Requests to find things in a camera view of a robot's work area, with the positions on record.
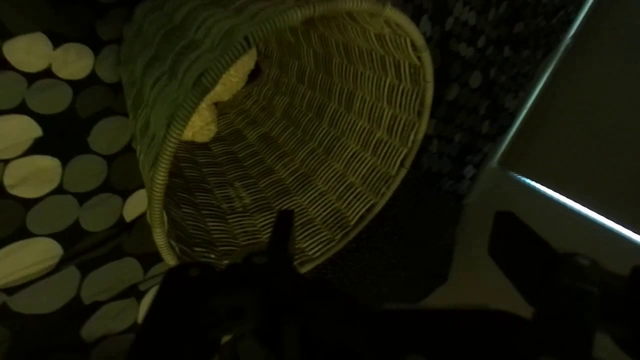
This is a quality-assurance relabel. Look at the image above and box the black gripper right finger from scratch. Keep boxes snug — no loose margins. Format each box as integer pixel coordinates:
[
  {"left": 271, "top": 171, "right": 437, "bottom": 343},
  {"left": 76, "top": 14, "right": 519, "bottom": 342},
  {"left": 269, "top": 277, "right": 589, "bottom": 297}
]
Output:
[{"left": 489, "top": 210, "right": 590, "bottom": 316}]

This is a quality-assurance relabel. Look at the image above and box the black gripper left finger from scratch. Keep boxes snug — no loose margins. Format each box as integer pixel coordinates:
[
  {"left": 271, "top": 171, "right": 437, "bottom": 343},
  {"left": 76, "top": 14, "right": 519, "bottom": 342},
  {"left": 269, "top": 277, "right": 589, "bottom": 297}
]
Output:
[{"left": 269, "top": 207, "right": 298, "bottom": 269}]

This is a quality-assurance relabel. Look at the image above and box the woven wicker laundry basket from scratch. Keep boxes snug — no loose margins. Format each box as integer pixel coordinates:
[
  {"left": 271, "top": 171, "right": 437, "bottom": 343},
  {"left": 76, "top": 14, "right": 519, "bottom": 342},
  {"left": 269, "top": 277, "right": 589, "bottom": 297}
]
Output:
[{"left": 121, "top": 0, "right": 437, "bottom": 275}]

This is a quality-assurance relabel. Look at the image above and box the dark window blind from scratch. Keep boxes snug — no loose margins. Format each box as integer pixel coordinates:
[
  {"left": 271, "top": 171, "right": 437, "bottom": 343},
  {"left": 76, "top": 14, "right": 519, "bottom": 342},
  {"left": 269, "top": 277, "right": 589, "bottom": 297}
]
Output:
[{"left": 496, "top": 0, "right": 640, "bottom": 235}]

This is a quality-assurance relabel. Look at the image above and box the black grey dotted bedspread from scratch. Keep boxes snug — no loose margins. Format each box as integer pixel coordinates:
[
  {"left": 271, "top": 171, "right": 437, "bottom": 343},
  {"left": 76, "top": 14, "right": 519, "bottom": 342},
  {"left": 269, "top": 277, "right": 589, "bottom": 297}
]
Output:
[{"left": 0, "top": 0, "right": 589, "bottom": 360}]

